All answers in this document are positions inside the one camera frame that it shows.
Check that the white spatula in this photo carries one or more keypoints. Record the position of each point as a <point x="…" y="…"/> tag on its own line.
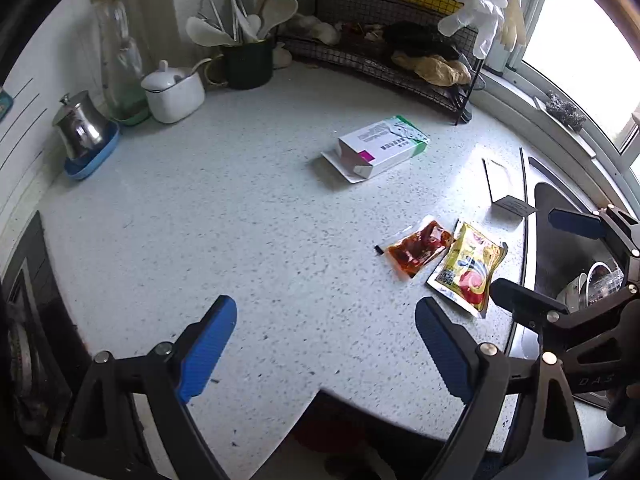
<point x="207" y="32"/>

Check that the white medicine box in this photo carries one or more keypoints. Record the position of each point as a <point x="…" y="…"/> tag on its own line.
<point x="385" y="145"/>

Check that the ginger root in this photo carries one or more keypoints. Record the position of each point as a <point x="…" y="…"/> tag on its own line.
<point x="435" y="70"/>

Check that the garlic bulb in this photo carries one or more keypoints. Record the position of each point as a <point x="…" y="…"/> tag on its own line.
<point x="281" y="55"/>

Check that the small white spoon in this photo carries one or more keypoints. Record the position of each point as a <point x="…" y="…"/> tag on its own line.
<point x="253" y="25"/>

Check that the white condiment jar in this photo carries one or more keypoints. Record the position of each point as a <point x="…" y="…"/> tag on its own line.
<point x="172" y="95"/>

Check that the garlic bulbs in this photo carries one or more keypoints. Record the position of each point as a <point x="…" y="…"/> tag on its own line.
<point x="315" y="27"/>

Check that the steel wool scrubber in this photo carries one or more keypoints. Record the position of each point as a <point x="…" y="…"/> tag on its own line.
<point x="565" y="110"/>

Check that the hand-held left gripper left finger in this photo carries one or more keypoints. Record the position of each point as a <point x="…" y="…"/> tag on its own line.
<point x="210" y="345"/>

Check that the glass jug with green base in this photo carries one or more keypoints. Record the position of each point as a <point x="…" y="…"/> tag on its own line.
<point x="120" y="60"/>

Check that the small grey card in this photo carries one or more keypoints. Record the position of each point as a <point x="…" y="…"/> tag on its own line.
<point x="515" y="206"/>

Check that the white disposable glove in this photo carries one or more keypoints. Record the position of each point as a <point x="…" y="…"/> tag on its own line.
<point x="475" y="5"/>

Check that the black plastic bag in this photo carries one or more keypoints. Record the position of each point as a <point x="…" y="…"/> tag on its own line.
<point x="420" y="40"/>

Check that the steel oil pot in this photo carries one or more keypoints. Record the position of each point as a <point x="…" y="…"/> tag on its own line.
<point x="82" y="127"/>

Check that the blue tray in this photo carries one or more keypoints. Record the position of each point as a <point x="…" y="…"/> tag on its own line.
<point x="97" y="160"/>

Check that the red sauce packet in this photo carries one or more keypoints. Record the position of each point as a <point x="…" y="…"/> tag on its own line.
<point x="417" y="247"/>

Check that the steel sink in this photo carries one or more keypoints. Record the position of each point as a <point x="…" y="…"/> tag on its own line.
<point x="550" y="255"/>

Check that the white rice paddle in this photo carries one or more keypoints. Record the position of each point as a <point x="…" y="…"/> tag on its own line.
<point x="280" y="10"/>

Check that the glass bowl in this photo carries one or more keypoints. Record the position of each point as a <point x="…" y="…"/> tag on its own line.
<point x="592" y="285"/>

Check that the window frame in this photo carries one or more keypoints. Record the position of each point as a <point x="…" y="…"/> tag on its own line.
<point x="575" y="85"/>

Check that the yellow sauce packet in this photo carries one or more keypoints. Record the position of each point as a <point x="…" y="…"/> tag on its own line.
<point x="467" y="270"/>

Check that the dark green utensil mug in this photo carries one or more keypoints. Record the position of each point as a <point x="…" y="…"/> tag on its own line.
<point x="247" y="65"/>

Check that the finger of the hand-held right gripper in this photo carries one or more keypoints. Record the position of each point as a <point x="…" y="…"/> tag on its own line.
<point x="575" y="222"/>
<point x="525" y="305"/>

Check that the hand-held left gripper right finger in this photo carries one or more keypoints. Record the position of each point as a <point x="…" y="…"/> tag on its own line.
<point x="442" y="350"/>

